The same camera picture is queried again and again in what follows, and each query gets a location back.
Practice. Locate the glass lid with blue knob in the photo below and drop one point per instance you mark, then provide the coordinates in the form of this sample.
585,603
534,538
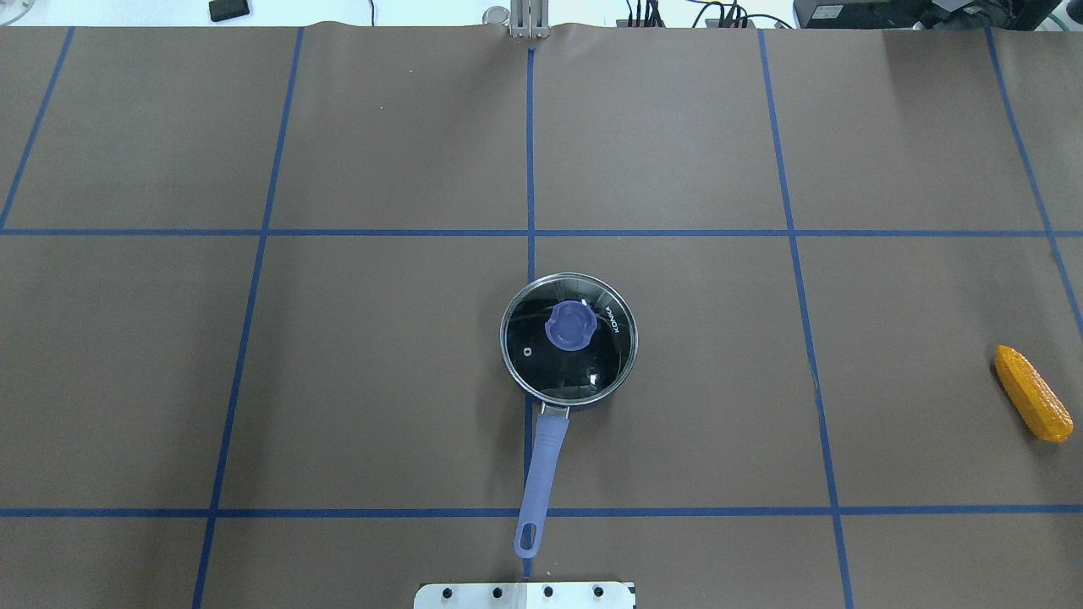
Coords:
569,340

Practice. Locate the yellow corn cob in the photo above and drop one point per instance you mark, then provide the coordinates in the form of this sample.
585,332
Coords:
1038,406

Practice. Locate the small black box device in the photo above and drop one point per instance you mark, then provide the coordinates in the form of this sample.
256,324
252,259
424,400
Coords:
223,10

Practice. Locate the blue saucepan with long handle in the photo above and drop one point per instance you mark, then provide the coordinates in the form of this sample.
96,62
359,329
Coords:
550,427

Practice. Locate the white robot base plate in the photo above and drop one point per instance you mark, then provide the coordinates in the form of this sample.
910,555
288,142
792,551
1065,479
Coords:
564,594

